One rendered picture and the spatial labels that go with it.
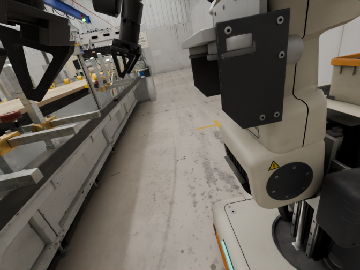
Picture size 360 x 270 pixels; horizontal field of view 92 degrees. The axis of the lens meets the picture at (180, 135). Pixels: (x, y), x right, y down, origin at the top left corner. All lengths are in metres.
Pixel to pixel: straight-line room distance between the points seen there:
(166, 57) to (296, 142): 10.69
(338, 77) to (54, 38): 0.65
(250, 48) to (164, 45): 10.73
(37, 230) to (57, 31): 1.22
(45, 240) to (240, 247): 1.08
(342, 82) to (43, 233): 1.49
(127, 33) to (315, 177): 0.60
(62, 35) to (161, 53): 10.76
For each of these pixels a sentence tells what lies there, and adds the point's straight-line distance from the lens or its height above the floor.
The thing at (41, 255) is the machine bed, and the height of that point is 0.17.
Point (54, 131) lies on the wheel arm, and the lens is 0.79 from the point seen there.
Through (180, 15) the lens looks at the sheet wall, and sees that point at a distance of 11.20.
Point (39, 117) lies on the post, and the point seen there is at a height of 0.87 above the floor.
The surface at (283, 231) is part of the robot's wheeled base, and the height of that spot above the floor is 0.27.
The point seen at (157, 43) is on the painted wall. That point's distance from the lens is 10.99.
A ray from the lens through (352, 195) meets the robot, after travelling 0.43.
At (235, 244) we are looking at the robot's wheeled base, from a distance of 0.87.
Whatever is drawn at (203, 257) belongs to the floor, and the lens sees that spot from 1.17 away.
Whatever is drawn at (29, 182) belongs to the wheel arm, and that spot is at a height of 0.80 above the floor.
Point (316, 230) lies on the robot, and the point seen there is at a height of 0.42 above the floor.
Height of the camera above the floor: 1.02
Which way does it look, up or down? 25 degrees down
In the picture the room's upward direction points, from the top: 11 degrees counter-clockwise
